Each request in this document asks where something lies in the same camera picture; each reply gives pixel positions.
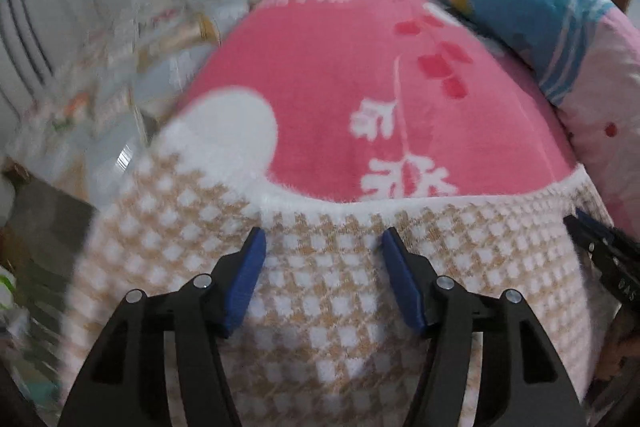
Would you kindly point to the grey pleated curtain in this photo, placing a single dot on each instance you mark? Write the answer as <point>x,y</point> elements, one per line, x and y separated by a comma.
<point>30,32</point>

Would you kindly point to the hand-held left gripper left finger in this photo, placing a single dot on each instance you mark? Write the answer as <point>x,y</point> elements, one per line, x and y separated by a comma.
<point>247,282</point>

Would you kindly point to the person's right hand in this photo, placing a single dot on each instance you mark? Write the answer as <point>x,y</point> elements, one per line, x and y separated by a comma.
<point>612,357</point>

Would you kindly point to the dark box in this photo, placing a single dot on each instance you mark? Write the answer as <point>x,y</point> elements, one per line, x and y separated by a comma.
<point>50,217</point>

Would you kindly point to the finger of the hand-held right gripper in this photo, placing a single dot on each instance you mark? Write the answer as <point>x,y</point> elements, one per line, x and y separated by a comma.
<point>582,227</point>

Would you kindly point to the beige white checked knit coat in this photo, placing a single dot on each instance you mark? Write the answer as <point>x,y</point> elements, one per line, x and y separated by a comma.
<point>325,307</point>

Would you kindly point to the pink floral fleece blanket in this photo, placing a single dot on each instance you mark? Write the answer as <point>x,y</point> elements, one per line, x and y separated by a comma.
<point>325,82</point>

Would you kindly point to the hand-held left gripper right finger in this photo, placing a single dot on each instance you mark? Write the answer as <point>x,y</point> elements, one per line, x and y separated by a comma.
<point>402,287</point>

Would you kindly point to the light floral sheet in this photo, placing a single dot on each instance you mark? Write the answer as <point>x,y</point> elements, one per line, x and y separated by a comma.
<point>125,57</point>

